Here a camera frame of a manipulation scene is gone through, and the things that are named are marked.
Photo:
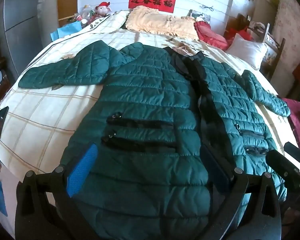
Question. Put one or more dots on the white pillow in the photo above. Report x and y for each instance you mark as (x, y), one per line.
(247, 50)

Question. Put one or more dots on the blue bag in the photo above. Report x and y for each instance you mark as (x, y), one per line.
(66, 30)

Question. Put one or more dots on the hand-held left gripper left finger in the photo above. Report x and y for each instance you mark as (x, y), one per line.
(83, 167)

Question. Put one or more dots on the plush toy with red hat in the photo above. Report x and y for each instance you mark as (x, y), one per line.
(103, 8)

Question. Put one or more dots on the photo frame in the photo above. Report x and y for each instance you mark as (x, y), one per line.
(200, 15)

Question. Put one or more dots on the red wall banner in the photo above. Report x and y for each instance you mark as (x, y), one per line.
(152, 1)

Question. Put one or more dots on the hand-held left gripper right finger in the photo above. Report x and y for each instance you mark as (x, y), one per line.
(215, 170)

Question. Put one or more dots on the magenta cloth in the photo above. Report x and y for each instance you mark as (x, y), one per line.
(298, 120)

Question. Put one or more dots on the wooden chair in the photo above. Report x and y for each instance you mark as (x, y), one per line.
(277, 47)

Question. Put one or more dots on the wooden door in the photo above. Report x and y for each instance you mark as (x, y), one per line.
(67, 0)

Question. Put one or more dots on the green quilted jacket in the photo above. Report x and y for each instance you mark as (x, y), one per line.
(145, 92)

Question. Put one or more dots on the blue paper sheet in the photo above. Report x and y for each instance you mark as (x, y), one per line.
(1, 200)

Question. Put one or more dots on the red bag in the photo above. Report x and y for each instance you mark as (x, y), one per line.
(237, 33)

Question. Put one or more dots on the yellow fringed blanket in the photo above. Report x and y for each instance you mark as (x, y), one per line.
(162, 22)

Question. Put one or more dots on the red heart pillow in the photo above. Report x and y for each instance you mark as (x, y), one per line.
(210, 36)

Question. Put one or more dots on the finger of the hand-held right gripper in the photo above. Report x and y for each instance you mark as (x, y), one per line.
(295, 151)
(285, 170)

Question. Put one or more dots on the bed with floral checked sheet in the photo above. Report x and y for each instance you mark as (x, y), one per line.
(40, 110)

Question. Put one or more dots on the grey wardrobe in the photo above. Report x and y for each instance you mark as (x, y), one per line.
(17, 22)

